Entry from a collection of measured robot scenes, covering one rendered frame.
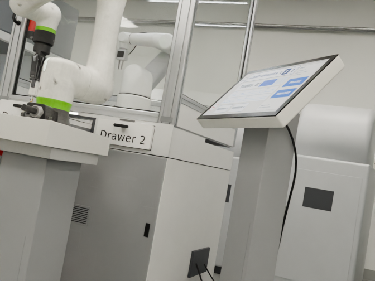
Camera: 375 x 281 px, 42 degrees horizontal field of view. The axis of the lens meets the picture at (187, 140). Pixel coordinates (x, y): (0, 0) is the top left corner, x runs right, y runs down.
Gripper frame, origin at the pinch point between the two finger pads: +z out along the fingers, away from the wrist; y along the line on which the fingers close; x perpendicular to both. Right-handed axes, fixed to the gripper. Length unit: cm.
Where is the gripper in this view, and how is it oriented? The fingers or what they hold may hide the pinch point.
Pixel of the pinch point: (33, 88)
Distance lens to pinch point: 230.4
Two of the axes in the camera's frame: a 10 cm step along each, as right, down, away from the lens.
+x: 9.8, 1.7, -0.7
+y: -0.6, -0.9, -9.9
